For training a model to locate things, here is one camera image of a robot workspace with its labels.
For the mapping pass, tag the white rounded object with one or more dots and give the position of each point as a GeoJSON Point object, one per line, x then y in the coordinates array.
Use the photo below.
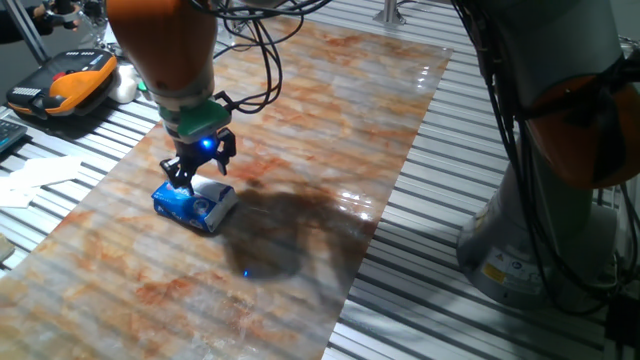
{"type": "Point", "coordinates": [124, 85]}

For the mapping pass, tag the grey aluminium frame beam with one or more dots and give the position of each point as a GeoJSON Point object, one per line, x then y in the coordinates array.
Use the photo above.
{"type": "Point", "coordinates": [25, 35]}

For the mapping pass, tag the blue tissue pack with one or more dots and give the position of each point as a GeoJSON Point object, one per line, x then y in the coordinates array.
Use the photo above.
{"type": "Point", "coordinates": [182, 207]}

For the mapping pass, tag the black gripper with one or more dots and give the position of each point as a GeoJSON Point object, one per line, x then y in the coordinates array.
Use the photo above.
{"type": "Point", "coordinates": [200, 147]}

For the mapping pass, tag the white paper sheet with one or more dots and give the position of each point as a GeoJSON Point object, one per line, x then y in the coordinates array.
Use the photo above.
{"type": "Point", "coordinates": [47, 171]}
{"type": "Point", "coordinates": [17, 197]}

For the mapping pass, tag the operator hand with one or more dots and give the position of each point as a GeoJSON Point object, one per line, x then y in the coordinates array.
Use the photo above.
{"type": "Point", "coordinates": [57, 17]}

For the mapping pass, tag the aluminium post with foot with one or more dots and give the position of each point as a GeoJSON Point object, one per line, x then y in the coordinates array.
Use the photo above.
{"type": "Point", "coordinates": [390, 12]}

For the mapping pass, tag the orange and black teach pendant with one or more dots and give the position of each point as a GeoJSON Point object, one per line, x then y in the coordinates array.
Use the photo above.
{"type": "Point", "coordinates": [65, 85]}

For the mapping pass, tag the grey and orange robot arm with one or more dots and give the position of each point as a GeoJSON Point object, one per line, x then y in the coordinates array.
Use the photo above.
{"type": "Point", "coordinates": [160, 45]}

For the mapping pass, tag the orange marble pattern mat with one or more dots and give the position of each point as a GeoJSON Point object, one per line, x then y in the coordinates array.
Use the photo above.
{"type": "Point", "coordinates": [300, 125]}

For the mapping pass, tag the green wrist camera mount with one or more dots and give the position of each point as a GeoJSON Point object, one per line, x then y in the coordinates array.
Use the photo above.
{"type": "Point", "coordinates": [200, 120]}

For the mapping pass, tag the dark sleeved forearm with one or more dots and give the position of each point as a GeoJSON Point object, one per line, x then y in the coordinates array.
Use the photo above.
{"type": "Point", "coordinates": [15, 27]}

